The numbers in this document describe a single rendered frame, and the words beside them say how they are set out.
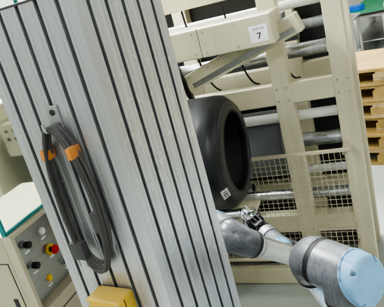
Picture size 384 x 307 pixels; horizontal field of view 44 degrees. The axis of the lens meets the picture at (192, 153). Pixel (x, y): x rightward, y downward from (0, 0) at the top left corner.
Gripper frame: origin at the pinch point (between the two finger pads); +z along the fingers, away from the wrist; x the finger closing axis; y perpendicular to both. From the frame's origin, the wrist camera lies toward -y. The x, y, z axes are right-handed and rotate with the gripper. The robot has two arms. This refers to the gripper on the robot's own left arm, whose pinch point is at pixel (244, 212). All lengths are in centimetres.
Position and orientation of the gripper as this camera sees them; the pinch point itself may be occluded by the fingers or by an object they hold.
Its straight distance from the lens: 217.3
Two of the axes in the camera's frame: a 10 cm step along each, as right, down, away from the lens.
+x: -7.8, 6.1, -1.0
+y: -4.9, -7.1, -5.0
